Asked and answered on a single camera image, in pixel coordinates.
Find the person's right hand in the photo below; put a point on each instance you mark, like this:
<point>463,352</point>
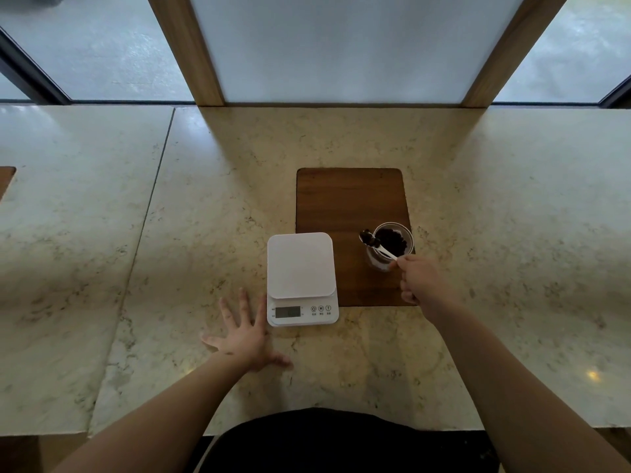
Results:
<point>421,280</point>

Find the person's left thumb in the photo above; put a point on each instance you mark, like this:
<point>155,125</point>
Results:
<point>281,361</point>

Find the black window frame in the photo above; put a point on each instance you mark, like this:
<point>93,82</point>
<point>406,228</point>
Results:
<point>618,93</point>
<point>29,68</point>

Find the person's left hand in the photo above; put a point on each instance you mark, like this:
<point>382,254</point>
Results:
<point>246,342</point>

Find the person's right forearm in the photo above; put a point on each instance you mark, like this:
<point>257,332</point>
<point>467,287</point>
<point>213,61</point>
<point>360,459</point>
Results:
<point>507,389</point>

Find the person's left forearm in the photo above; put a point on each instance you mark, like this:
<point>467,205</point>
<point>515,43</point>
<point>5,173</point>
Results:
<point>157,423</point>

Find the wooden post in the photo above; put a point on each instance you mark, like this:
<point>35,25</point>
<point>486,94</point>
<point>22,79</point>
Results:
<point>512,49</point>
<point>190,49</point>

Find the person's black clothing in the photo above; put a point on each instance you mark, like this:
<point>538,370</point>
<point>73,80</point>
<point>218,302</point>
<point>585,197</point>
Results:
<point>345,443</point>

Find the person's left little finger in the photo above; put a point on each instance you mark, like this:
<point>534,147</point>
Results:
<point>211,341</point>

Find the person's left middle finger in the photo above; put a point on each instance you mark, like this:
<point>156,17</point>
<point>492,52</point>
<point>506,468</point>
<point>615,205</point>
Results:
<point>245,306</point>

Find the dark coffee beans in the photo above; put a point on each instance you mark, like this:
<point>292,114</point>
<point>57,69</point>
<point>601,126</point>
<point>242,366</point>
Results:
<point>394,240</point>

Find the metal spoon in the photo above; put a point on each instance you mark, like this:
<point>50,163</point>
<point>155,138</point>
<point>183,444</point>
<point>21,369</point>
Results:
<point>384,250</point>

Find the brown wooden board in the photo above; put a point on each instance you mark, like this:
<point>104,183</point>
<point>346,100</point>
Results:
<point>5,179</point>
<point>340,201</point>

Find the person's right fingers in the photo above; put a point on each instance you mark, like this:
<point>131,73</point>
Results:
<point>406,270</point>

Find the white frosted panel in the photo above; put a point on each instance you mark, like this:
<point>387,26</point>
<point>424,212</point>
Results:
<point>350,44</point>

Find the clear glass cup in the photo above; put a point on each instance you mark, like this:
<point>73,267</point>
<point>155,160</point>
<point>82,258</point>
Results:
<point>379,263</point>

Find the white digital kitchen scale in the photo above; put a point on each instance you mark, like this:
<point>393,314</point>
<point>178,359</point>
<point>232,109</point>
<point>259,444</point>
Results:
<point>299,265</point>

